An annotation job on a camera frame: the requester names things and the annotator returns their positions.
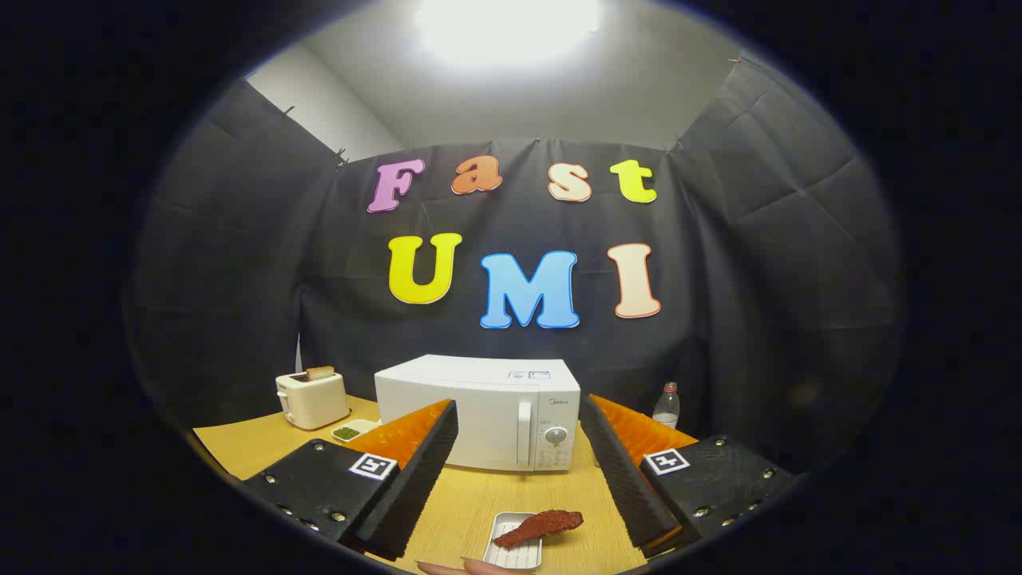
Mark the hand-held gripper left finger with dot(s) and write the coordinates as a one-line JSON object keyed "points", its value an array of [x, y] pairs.
{"points": [[415, 479]]}

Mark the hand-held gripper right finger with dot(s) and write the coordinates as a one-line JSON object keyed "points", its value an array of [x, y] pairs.
{"points": [[627, 479]]}

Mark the white divided dish with beans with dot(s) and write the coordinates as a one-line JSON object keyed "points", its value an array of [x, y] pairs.
{"points": [[347, 433]]}

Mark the black backdrop cloth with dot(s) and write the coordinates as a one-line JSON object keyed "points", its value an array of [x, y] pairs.
{"points": [[239, 279]]}

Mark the white toaster oven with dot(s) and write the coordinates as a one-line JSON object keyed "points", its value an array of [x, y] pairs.
{"points": [[479, 399]]}

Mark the white bread toaster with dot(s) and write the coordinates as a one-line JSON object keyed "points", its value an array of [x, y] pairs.
{"points": [[315, 401]]}

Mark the toasted bread slice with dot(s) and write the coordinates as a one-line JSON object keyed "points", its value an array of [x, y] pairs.
{"points": [[320, 373]]}

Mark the clear plastic water bottle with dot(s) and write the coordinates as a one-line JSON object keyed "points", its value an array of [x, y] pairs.
{"points": [[666, 407]]}

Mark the dark red meat strip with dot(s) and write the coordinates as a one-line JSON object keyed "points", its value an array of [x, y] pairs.
{"points": [[535, 527]]}

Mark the small white ribbed tray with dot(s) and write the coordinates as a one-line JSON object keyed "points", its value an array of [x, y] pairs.
{"points": [[519, 556]]}

